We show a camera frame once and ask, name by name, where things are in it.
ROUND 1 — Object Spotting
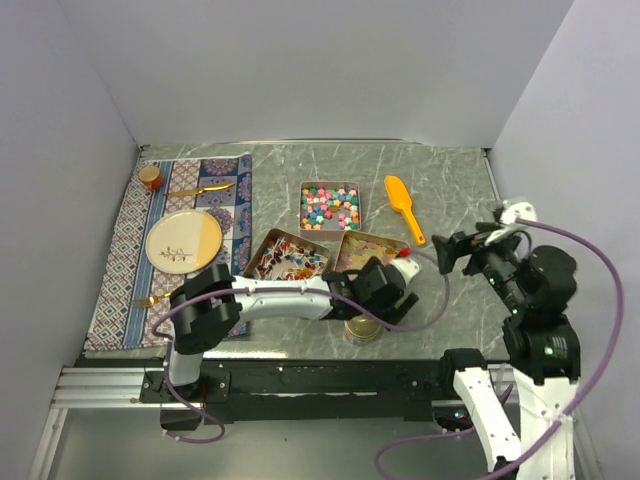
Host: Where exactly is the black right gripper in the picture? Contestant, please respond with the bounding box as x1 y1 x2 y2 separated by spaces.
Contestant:
430 218 530 309

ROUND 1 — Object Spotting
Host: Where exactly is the round wooden jar lid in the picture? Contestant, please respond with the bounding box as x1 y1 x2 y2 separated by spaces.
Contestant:
344 317 381 337

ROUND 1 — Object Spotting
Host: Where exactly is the yellow plastic scoop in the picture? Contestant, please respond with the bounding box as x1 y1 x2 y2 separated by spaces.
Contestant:
384 175 427 246

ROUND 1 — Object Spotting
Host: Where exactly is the gold tin of lollipops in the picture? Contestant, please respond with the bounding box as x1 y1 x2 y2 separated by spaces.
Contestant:
242 228 331 281

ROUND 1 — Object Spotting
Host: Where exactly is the clear glass jar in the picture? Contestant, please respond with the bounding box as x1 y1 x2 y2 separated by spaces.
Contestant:
345 332 378 346

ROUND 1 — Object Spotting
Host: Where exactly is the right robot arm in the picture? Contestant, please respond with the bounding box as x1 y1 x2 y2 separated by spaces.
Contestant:
432 232 581 479

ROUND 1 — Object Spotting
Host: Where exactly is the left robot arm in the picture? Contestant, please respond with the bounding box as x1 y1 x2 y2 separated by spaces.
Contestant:
162 257 420 402

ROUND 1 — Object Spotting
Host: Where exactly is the yellow tin of popsicle candies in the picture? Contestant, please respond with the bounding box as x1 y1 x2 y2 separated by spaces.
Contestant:
334 230 409 272

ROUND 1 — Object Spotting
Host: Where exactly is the pink tin of star candies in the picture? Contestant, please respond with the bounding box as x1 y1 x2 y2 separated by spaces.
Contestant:
298 181 363 240

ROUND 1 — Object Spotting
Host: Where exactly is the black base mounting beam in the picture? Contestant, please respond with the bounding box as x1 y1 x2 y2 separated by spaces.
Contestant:
139 349 477 443

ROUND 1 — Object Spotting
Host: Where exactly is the yellow round plate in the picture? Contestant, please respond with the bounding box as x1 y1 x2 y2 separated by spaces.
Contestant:
145 210 223 275

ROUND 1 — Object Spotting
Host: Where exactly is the gold knife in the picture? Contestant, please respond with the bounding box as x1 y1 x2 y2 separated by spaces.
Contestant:
165 182 235 198

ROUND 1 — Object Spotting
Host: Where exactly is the gold fork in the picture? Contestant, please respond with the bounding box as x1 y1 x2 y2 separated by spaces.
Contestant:
131 291 171 308

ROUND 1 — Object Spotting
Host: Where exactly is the orange cup with lid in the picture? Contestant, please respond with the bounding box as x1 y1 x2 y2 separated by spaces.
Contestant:
138 164 163 192

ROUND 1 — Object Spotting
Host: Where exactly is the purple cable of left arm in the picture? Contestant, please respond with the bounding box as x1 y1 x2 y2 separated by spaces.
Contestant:
151 247 451 444

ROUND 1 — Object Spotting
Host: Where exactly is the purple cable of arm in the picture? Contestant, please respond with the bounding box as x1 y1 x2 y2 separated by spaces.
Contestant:
151 247 451 444
374 217 625 480

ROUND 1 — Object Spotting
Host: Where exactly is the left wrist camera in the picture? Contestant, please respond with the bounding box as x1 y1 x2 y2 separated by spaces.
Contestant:
389 247 421 286

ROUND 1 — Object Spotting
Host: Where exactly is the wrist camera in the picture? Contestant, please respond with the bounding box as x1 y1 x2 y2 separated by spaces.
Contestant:
484 199 538 246
389 247 421 286

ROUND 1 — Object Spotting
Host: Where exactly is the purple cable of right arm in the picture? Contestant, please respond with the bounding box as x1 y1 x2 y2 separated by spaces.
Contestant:
374 217 625 480

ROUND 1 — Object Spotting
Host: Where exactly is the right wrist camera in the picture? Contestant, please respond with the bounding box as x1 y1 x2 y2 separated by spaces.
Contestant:
484 199 538 246

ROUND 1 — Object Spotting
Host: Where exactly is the aluminium rail frame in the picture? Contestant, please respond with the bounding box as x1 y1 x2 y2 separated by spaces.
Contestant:
53 142 582 479

